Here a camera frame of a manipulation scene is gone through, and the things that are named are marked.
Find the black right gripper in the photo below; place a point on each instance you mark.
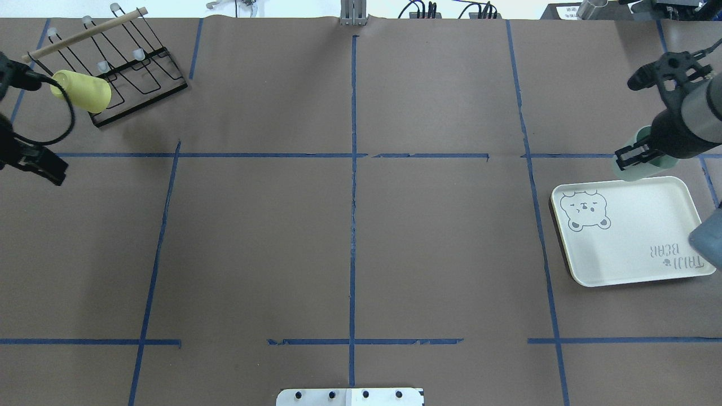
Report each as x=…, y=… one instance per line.
x=669, y=133

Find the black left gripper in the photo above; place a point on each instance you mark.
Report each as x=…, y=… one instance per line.
x=35, y=159

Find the pale green cup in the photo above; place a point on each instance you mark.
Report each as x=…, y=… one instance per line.
x=636, y=160

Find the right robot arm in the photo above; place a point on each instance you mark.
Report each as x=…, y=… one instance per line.
x=685, y=85

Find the white bear serving tray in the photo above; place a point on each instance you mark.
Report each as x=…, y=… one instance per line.
x=620, y=232

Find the yellow cup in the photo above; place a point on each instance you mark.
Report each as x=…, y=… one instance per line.
x=91, y=94

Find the metal cylinder weight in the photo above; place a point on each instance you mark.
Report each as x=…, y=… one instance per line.
x=591, y=9

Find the black wire cup rack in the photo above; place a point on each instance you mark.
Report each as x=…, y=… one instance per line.
x=133, y=60

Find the aluminium frame post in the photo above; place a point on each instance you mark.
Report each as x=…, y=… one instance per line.
x=353, y=13

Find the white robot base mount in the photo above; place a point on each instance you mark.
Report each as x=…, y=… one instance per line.
x=352, y=396

